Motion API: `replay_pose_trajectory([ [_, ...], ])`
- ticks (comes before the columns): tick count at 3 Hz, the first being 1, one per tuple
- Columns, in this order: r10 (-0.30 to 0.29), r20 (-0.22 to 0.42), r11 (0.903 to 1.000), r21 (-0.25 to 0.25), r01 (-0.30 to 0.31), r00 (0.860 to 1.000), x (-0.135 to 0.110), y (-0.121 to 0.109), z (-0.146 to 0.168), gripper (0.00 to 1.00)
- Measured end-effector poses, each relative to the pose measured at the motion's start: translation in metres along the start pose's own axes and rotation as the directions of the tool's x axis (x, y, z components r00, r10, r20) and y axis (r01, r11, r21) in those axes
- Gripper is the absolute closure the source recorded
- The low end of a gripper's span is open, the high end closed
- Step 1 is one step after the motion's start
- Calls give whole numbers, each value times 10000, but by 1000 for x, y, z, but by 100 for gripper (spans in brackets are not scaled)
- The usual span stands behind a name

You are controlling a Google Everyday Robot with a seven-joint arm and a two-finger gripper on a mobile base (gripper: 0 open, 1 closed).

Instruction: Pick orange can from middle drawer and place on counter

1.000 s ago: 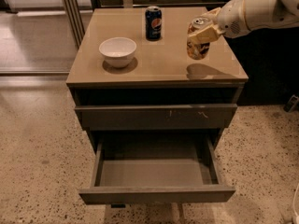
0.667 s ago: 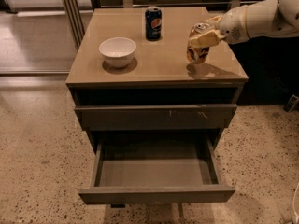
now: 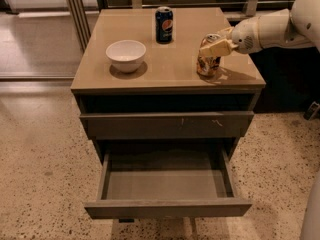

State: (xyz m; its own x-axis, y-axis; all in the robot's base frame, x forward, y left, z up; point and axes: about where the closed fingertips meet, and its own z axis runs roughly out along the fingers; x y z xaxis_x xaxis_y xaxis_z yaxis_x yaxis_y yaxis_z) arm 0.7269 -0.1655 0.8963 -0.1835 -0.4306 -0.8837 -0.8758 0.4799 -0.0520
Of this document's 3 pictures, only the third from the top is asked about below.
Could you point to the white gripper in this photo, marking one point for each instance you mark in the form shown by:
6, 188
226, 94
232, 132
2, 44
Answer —
244, 37

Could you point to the orange soda can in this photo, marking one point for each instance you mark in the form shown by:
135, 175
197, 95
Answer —
207, 66

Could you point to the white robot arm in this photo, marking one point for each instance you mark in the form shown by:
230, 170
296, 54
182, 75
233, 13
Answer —
298, 27

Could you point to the blue Pepsi can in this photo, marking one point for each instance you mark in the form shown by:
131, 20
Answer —
164, 24

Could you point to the closed top drawer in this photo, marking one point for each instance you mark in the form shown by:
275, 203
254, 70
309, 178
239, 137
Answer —
181, 125

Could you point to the grey drawer cabinet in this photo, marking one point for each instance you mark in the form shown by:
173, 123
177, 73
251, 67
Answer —
167, 82

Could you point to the open middle drawer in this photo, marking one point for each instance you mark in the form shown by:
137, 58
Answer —
166, 183

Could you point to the white ceramic bowl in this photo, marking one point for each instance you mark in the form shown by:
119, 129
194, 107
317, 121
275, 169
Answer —
126, 55

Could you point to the small dark floor object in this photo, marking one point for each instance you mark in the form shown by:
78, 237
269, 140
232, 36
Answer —
312, 111

